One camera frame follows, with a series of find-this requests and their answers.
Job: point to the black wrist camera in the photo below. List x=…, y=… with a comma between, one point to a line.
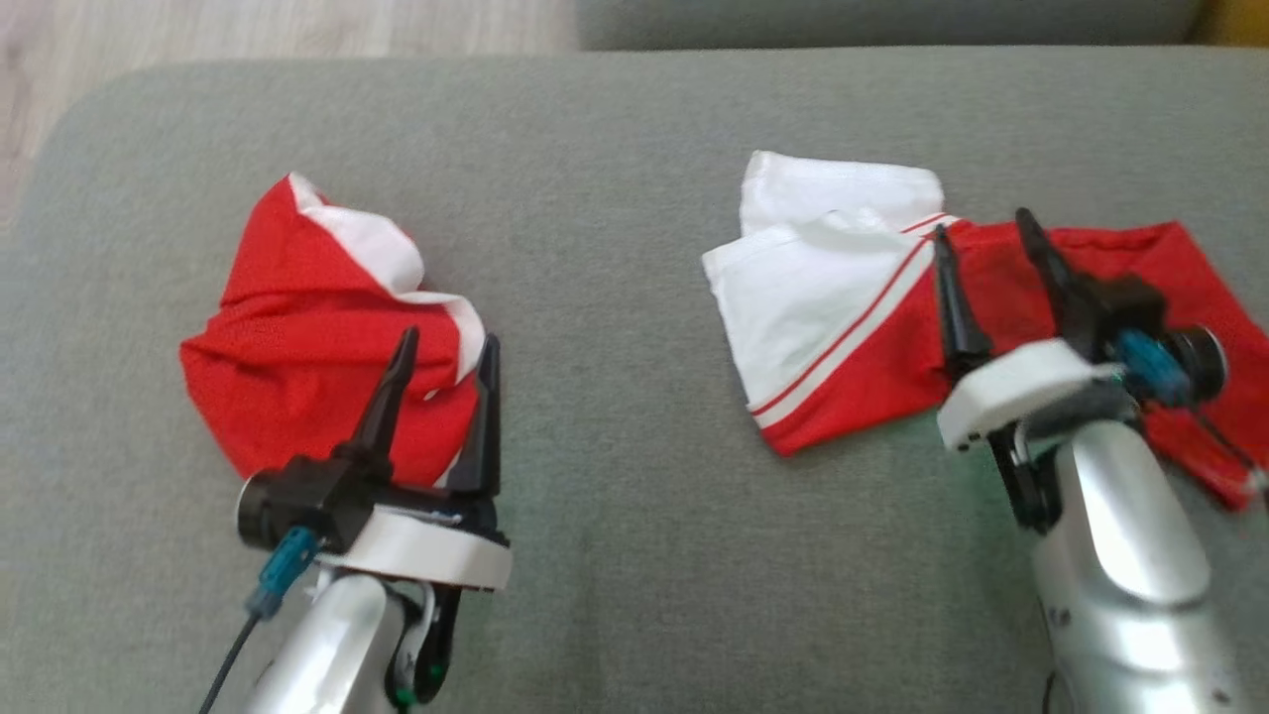
x=1200, y=362
x=307, y=496

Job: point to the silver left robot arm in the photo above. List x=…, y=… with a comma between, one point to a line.
x=327, y=654

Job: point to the yellow sofa back cushion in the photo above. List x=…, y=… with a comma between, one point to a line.
x=1234, y=20

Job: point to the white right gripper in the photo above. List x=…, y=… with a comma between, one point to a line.
x=1011, y=387

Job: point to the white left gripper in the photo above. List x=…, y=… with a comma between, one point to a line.
x=436, y=555

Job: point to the red white numbered jersey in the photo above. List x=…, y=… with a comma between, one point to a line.
x=833, y=317

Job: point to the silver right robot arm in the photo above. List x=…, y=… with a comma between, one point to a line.
x=1120, y=535

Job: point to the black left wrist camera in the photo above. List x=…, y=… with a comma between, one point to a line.
x=307, y=496

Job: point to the grey sofa cushion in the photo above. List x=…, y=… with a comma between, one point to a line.
x=872, y=22

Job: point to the red white garment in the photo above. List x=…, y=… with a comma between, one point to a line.
x=297, y=367

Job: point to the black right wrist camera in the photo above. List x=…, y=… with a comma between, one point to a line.
x=1200, y=362

